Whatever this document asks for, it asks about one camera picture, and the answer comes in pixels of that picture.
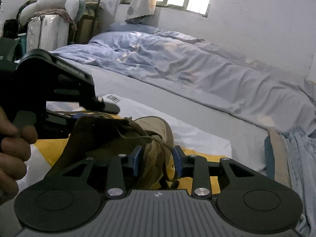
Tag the dark blue folded cloth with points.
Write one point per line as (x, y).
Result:
(268, 153)

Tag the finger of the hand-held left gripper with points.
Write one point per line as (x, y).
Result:
(103, 106)
(59, 122)

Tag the beige canvas shoe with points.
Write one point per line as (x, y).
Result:
(103, 138)

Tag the person's left hand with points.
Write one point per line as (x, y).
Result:
(12, 158)

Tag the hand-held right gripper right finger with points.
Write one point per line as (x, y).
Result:
(179, 163)

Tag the pale printed curtain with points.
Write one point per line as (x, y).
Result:
(142, 2)

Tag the pinkish cloth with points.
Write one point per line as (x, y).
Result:
(64, 13)

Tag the yellow and white plastic bag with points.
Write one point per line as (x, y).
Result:
(197, 138)

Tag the blue tree print duvet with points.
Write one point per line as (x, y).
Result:
(197, 71)

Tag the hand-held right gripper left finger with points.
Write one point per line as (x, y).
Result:
(137, 161)

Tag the dark green bag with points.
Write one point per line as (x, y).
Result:
(8, 49)

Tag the dark metal rack pole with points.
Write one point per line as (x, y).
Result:
(98, 5)

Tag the cardboard box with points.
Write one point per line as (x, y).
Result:
(86, 27)

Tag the light blue garment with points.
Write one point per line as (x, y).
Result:
(301, 153)

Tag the blue pillow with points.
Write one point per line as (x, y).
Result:
(130, 27)

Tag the teal plastic container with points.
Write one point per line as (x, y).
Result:
(22, 44)

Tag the white suitcase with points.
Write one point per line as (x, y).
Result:
(47, 34)

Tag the beige cloth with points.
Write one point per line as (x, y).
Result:
(279, 153)

